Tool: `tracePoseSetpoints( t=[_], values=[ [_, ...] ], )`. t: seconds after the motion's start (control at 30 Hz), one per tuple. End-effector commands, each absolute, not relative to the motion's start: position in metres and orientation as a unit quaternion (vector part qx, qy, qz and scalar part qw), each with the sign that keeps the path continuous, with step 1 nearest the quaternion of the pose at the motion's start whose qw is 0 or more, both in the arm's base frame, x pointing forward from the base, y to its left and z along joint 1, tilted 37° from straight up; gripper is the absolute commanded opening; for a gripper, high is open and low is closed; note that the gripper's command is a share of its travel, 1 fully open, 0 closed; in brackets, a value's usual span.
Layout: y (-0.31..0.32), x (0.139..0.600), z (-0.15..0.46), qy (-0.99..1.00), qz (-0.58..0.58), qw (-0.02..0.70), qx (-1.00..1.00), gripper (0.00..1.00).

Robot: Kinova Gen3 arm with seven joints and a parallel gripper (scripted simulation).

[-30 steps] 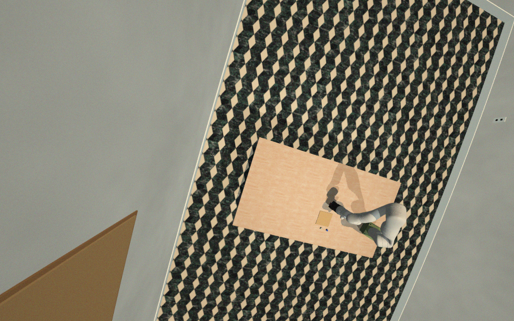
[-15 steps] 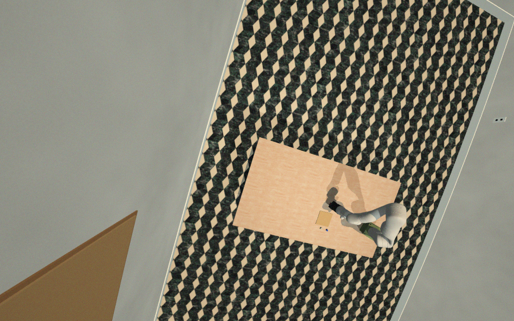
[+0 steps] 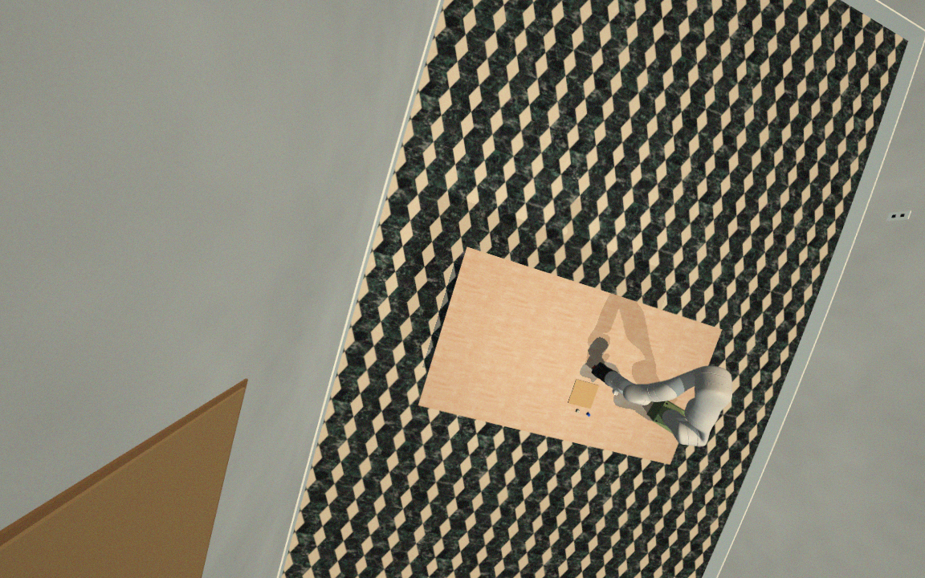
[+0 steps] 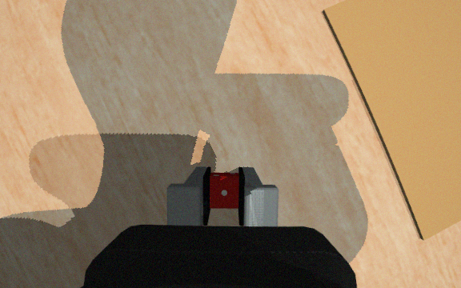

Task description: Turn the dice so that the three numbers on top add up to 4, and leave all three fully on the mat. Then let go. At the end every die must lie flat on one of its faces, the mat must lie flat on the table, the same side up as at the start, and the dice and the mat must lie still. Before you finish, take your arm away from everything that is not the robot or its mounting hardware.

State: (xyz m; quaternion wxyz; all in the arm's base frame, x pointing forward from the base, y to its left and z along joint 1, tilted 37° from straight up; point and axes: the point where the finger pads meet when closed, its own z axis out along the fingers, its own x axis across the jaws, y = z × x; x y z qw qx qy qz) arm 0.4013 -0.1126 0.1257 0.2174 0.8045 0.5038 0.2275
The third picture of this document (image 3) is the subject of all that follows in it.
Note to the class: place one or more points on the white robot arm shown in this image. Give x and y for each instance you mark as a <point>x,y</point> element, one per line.
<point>713,392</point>

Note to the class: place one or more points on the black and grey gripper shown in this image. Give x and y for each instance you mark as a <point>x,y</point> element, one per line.
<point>605,374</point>

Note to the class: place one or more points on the tan square mat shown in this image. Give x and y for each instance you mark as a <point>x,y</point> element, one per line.
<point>583,394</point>

